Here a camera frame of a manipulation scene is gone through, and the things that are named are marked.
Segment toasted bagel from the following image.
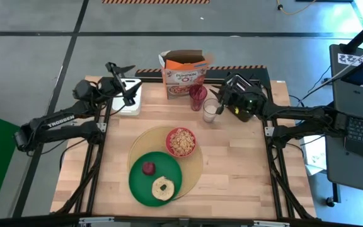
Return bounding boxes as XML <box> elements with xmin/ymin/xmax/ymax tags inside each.
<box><xmin>151</xmin><ymin>176</ymin><xmax>176</xmax><ymax>202</ymax></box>

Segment pink translucent cup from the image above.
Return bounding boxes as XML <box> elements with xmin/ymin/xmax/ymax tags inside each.
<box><xmin>188</xmin><ymin>83</ymin><xmax>208</xmax><ymax>112</ymax></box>

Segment black hazard-striped ramp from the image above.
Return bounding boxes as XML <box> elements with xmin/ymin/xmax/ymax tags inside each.
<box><xmin>135</xmin><ymin>65</ymin><xmax>272</xmax><ymax>83</ymax></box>

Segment black toaster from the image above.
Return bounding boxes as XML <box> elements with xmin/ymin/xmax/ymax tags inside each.
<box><xmin>224</xmin><ymin>73</ymin><xmax>263</xmax><ymax>94</ymax></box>

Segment white plastic container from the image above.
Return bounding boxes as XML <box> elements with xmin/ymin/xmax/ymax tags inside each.
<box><xmin>111</xmin><ymin>78</ymin><xmax>142</xmax><ymax>117</ymax></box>

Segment white number label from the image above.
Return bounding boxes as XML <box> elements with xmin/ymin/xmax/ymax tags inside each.
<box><xmin>337</xmin><ymin>52</ymin><xmax>363</xmax><ymax>67</ymax></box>

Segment yellow cable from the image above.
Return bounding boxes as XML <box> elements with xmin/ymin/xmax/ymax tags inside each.
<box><xmin>275</xmin><ymin>0</ymin><xmax>318</xmax><ymax>16</ymax></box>

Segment grey cart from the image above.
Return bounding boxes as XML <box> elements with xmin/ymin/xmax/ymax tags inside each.
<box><xmin>325</xmin><ymin>44</ymin><xmax>363</xmax><ymax>196</ymax></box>

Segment orange bowl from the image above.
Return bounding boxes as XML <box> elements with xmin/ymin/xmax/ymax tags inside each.
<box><xmin>165</xmin><ymin>127</ymin><xmax>197</xmax><ymax>158</ymax></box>

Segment black aluminium table frame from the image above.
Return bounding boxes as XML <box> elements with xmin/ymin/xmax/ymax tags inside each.
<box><xmin>50</xmin><ymin>75</ymin><xmax>316</xmax><ymax>227</ymax></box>

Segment red apple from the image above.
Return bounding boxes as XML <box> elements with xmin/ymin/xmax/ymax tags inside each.
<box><xmin>142</xmin><ymin>161</ymin><xmax>156</xmax><ymax>176</ymax></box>

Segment green plate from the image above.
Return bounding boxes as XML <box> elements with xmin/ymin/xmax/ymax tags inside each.
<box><xmin>128</xmin><ymin>151</ymin><xmax>183</xmax><ymax>208</ymax></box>

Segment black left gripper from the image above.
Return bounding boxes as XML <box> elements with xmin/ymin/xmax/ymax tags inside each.
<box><xmin>98</xmin><ymin>62</ymin><xmax>143</xmax><ymax>107</ymax></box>

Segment yellow woven round placemat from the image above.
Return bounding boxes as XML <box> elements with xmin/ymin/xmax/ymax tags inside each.
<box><xmin>127</xmin><ymin>125</ymin><xmax>204</xmax><ymax>201</ymax></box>

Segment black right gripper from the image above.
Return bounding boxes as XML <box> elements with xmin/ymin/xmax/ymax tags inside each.
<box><xmin>209</xmin><ymin>84</ymin><xmax>268</xmax><ymax>123</ymax></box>

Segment clear glass of milk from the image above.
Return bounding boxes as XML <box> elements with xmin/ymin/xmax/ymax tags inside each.
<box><xmin>202</xmin><ymin>98</ymin><xmax>222</xmax><ymax>124</ymax></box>

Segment pumpkin cereal box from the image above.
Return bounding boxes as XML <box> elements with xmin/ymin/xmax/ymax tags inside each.
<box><xmin>158</xmin><ymin>49</ymin><xmax>214</xmax><ymax>100</ymax></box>

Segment cereal rings heap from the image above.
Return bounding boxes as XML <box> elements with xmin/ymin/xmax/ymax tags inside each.
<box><xmin>169</xmin><ymin>129</ymin><xmax>195</xmax><ymax>156</ymax></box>

